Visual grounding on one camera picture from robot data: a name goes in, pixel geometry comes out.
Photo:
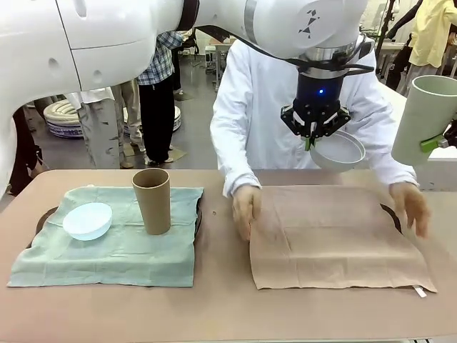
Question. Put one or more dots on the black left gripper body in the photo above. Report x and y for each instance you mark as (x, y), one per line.
(321, 89)

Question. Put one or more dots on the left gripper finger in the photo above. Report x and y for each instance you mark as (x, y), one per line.
(294, 121)
(337, 121)

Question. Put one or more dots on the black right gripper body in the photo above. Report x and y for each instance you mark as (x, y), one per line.
(452, 134)

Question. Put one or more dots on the tall grey-green cup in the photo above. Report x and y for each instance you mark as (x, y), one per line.
(417, 114)

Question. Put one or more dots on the white bowl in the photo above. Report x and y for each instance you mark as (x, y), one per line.
(339, 157)

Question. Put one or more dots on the beige cloth mat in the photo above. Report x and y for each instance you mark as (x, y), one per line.
(339, 243)

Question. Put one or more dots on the tall brown cup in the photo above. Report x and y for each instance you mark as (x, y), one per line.
(153, 207)

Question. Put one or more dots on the teal cloth mat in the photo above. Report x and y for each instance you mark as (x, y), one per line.
(107, 257)

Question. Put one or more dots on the light blue bowl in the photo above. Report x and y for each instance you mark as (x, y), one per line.
(87, 225)

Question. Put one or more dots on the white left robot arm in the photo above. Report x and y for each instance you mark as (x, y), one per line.
(107, 35)

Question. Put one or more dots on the person's left forearm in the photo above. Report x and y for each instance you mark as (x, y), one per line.
(396, 175)

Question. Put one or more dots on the person's right forearm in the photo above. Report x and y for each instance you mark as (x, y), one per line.
(232, 160)

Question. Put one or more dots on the dark brown plastic tray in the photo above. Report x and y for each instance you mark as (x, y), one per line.
(395, 216)
(200, 218)

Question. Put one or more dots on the person's left hand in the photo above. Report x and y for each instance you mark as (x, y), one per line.
(414, 207)

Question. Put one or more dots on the person's right hand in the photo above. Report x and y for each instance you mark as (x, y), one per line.
(246, 211)

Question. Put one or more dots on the large white table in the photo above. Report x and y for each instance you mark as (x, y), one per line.
(439, 171)

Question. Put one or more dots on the person in white hoodie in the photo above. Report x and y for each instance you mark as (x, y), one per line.
(257, 107)

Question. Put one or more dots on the long grey workbench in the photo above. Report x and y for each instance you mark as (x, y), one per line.
(392, 46)

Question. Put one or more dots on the black tripod stand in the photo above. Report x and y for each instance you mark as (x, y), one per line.
(385, 21)

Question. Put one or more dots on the person in yellow shirt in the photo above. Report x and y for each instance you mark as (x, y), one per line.
(432, 35)

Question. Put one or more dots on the cluttered background workbench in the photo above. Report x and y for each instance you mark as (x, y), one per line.
(214, 53)

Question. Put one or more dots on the black office chair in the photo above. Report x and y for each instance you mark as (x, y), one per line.
(193, 44)

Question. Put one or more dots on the person in plaid shirt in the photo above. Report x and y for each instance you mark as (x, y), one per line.
(157, 107)

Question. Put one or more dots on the person in beige trousers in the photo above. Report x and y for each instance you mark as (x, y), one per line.
(134, 107)

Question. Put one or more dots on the person in white shirt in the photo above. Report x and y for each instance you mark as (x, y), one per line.
(100, 128)

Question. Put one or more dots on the white ribbed round tub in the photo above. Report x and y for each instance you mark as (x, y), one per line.
(60, 114)

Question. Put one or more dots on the person in dark red clothes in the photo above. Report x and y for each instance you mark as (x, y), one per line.
(25, 150)

